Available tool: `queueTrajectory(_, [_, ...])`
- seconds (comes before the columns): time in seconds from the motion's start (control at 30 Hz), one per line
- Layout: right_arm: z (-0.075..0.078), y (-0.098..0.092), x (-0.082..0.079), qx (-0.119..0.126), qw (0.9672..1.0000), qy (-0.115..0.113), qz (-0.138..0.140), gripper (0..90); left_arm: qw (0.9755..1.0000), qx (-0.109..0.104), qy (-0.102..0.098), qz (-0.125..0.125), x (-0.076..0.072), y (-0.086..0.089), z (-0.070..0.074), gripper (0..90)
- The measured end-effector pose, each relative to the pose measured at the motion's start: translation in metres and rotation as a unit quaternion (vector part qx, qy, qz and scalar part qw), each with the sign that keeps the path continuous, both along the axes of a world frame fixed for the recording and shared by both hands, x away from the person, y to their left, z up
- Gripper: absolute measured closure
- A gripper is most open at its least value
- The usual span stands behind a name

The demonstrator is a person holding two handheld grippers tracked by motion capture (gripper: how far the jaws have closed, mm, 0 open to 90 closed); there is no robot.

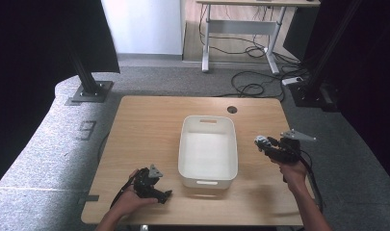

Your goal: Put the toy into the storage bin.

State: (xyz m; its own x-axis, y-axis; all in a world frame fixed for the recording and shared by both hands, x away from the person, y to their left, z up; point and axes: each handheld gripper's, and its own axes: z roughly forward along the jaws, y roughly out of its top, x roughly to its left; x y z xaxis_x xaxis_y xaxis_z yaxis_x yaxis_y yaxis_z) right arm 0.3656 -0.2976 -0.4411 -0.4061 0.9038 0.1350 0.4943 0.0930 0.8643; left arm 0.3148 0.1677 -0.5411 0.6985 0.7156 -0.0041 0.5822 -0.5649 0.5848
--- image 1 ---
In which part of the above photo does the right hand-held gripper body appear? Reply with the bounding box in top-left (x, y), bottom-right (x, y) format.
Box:
top-left (271, 128), bottom-right (318, 164)

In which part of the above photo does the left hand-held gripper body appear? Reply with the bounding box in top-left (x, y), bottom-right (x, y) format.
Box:
top-left (133, 164), bottom-right (165, 197)

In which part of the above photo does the white plastic bin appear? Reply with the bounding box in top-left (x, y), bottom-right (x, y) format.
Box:
top-left (177, 115), bottom-right (240, 191)

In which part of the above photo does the person's right hand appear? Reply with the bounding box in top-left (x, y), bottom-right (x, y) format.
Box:
top-left (278, 161), bottom-right (309, 193)

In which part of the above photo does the person's left hand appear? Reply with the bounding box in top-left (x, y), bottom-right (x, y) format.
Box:
top-left (111, 168), bottom-right (160, 219)

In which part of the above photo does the white power strip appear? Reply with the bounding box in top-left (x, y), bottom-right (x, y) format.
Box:
top-left (281, 76), bottom-right (304, 87)

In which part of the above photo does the white desk with metal legs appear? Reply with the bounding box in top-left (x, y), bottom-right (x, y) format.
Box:
top-left (195, 0), bottom-right (322, 76)

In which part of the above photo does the black curtain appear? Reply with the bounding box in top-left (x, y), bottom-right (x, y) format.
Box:
top-left (282, 0), bottom-right (390, 193)
top-left (0, 0), bottom-right (121, 191)

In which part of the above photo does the white partition panel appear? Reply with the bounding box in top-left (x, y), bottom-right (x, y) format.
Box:
top-left (100, 0), bottom-right (186, 57)

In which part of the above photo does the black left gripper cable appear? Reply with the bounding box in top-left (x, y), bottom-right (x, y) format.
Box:
top-left (109, 172), bottom-right (141, 210)

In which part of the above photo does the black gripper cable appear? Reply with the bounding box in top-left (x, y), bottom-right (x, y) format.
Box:
top-left (109, 172), bottom-right (141, 210)
top-left (297, 148), bottom-right (325, 215)

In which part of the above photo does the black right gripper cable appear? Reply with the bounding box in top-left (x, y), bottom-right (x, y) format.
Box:
top-left (297, 148), bottom-right (325, 215)

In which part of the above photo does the tangle of black floor cables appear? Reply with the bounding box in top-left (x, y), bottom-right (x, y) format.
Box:
top-left (197, 4), bottom-right (312, 101)

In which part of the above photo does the black metal stand with base plate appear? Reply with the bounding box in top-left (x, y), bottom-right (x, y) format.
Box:
top-left (65, 47), bottom-right (116, 105)

